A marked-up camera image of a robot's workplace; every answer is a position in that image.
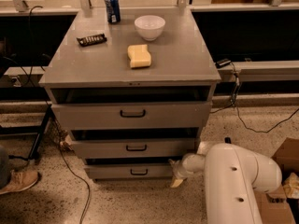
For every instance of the yellow sponge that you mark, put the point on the yellow sponge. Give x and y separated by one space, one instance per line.
139 56

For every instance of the black stand leg right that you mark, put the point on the black stand leg right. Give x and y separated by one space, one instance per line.
228 140

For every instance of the white bowl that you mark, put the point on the white bowl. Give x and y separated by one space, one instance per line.
149 27

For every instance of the grey top drawer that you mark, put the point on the grey top drawer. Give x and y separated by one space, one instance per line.
132 116

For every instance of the yellow item in box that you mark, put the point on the yellow item in box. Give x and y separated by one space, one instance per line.
291 186

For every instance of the cardboard box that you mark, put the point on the cardboard box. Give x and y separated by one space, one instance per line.
276 207

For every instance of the grey middle drawer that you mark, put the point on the grey middle drawer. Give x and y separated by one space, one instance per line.
130 148

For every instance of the grey drawer cabinet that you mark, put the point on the grey drawer cabinet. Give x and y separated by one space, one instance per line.
181 69

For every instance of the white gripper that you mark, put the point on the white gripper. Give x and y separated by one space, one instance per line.
179 169

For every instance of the black stand leg left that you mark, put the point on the black stand leg left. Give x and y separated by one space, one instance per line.
37 130

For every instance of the grey trouser leg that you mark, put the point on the grey trouser leg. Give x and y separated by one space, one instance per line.
4 168

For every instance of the black stand leg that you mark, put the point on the black stand leg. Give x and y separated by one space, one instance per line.
228 140
37 130

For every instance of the grey drawer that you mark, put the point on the grey drawer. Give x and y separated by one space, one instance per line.
130 148
131 168
132 116

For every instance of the black power adapter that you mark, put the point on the black power adapter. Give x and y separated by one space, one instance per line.
222 63

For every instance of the tan shoe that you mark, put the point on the tan shoe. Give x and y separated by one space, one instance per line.
17 181

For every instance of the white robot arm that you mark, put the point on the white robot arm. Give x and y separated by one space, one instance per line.
232 176

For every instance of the blue soda can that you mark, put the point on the blue soda can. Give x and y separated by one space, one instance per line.
113 11

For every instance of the black snack bar packet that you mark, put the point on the black snack bar packet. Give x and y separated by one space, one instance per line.
92 40

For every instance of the grey bottom drawer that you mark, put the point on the grey bottom drawer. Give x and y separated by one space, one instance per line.
131 168

